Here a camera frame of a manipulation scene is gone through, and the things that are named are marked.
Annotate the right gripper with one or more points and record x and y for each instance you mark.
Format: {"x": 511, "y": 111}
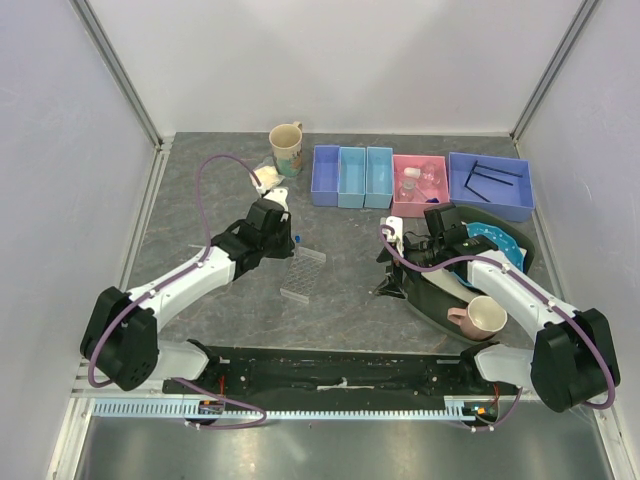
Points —
{"x": 390, "y": 285}

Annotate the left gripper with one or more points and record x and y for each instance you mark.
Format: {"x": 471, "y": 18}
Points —
{"x": 286, "y": 250}

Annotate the glass flask with stopper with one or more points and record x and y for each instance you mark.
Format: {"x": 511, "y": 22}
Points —
{"x": 426, "y": 177}

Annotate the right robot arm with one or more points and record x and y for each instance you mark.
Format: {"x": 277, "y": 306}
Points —
{"x": 468, "y": 276}

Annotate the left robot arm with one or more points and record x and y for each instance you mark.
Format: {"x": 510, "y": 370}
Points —
{"x": 121, "y": 340}

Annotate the clear test tube rack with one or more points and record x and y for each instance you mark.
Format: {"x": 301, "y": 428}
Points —
{"x": 302, "y": 274}

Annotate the dark green tray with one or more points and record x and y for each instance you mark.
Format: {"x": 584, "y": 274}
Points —
{"x": 432, "y": 294}

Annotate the bag of white powder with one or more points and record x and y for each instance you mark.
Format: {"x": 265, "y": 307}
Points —
{"x": 265, "y": 177}

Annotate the purple bin leftmost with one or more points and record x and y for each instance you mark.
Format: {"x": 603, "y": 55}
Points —
{"x": 325, "y": 176}

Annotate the light blue bin left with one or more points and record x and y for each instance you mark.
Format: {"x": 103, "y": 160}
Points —
{"x": 352, "y": 167}

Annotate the light blue bin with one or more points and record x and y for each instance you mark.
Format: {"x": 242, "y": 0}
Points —
{"x": 352, "y": 167}
{"x": 379, "y": 181}

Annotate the pink bin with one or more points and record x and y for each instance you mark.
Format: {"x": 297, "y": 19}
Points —
{"x": 416, "y": 208}

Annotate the beige cartoon mug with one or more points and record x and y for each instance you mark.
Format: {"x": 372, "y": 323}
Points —
{"x": 286, "y": 144}

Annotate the pink mug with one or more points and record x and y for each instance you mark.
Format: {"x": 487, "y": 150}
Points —
{"x": 481, "y": 319}

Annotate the light blue bin right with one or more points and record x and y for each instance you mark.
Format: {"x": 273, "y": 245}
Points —
{"x": 379, "y": 181}

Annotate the blue dotted plate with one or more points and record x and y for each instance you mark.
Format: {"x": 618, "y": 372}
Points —
{"x": 505, "y": 242}

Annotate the large purple bin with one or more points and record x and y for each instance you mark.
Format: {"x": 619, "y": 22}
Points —
{"x": 511, "y": 203}

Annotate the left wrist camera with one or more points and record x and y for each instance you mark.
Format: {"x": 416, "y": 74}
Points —
{"x": 273, "y": 200}

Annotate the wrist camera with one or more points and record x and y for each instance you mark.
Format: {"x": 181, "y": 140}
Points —
{"x": 273, "y": 200}
{"x": 393, "y": 230}

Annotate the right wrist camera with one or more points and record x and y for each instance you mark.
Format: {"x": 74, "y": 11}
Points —
{"x": 393, "y": 230}

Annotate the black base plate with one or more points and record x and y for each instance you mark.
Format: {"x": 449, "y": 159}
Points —
{"x": 267, "y": 377}

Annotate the light blue cable duct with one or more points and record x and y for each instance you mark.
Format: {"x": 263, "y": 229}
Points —
{"x": 195, "y": 408}

